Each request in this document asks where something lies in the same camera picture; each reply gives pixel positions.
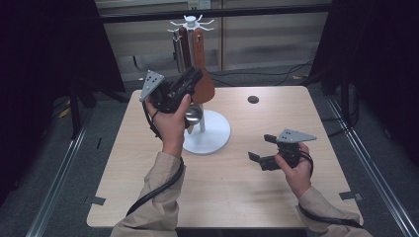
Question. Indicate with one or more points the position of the white utensil rack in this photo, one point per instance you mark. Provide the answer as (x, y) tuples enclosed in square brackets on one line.
[(214, 135)]

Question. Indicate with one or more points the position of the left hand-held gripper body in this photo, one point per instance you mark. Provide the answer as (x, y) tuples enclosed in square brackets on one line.
[(166, 97)]

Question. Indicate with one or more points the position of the person's left hand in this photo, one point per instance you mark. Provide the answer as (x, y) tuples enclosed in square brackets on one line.
[(171, 131)]

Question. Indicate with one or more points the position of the wooden rice paddle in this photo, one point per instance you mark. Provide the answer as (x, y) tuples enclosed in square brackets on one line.
[(201, 85)]

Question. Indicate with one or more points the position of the dark curtain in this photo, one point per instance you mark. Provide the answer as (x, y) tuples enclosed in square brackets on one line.
[(378, 59), (49, 65)]

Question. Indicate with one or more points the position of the person's right hand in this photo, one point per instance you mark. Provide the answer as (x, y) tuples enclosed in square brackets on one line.
[(299, 177)]

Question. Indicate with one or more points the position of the white wall socket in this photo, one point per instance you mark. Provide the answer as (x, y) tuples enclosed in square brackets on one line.
[(199, 4)]

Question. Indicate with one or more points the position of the grey tape piece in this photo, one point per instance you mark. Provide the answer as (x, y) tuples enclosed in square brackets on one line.
[(96, 200), (351, 196)]

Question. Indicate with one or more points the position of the black horizontal bar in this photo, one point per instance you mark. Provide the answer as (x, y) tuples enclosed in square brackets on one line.
[(263, 11)]

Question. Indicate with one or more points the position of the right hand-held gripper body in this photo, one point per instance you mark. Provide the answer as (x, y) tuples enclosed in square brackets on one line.
[(291, 149)]

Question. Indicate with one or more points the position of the dark round table grommet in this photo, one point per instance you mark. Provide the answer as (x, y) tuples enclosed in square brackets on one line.
[(253, 99)]

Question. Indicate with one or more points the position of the black metal stand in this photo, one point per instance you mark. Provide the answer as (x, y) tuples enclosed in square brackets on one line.
[(345, 98), (75, 112)]

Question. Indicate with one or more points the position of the metal floor rail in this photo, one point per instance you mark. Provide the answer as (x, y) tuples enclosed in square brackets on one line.
[(56, 184), (378, 184)]

